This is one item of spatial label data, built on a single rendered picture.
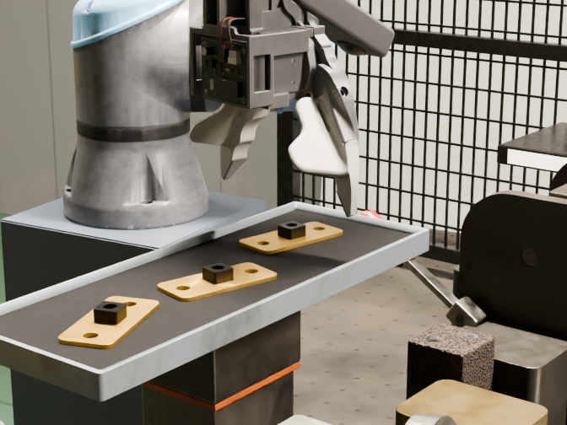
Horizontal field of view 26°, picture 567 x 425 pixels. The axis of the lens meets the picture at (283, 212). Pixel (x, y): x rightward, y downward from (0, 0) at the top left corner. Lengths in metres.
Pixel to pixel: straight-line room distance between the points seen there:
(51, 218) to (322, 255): 0.41
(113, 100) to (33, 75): 3.88
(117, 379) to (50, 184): 4.43
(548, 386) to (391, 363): 0.96
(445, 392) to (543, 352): 0.11
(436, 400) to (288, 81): 0.26
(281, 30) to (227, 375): 0.25
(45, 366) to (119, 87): 0.50
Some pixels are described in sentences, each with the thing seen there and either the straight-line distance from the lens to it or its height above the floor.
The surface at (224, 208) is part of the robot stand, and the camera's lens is 1.29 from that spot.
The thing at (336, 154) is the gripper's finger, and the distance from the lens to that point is 0.91.
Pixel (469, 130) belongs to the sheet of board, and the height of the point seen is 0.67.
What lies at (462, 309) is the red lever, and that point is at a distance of 1.04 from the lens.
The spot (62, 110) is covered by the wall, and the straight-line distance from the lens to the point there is 5.03.
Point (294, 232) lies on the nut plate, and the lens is 0.98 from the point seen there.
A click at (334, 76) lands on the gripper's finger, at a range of 0.91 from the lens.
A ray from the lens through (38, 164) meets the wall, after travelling 5.17.
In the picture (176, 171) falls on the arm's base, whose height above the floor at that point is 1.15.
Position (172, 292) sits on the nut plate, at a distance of 0.86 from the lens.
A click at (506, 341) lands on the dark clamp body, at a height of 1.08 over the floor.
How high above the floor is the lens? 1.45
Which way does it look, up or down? 16 degrees down
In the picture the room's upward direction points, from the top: straight up
